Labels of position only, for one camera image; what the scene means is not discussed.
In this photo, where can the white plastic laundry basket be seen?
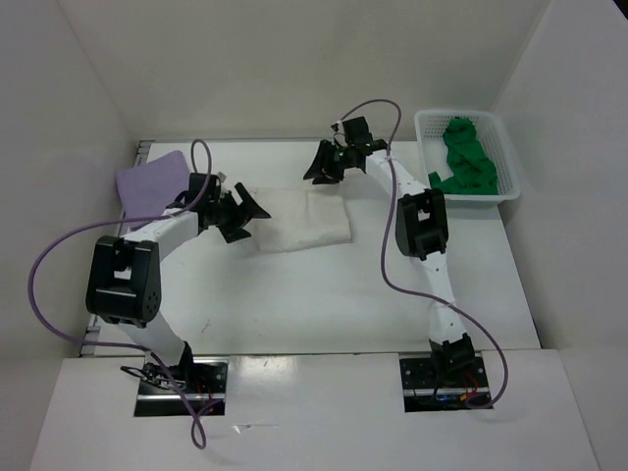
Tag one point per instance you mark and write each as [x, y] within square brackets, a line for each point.
[430, 126]

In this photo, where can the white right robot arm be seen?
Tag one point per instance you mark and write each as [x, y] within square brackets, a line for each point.
[419, 221]

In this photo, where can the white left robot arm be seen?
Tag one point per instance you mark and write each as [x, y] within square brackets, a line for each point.
[124, 286]

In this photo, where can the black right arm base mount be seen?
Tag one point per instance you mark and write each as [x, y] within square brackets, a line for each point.
[424, 391]

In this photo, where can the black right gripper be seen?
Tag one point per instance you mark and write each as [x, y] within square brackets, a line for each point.
[324, 173]

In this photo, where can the purple t shirt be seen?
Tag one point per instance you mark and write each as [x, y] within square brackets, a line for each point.
[147, 190]

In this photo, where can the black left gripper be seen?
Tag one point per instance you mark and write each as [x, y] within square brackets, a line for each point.
[242, 215]

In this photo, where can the white t shirt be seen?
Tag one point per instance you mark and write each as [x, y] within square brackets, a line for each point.
[300, 219]

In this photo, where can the green t shirt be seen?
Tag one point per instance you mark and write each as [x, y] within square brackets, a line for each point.
[472, 172]

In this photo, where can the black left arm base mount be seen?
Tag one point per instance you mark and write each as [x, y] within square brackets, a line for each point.
[205, 391]

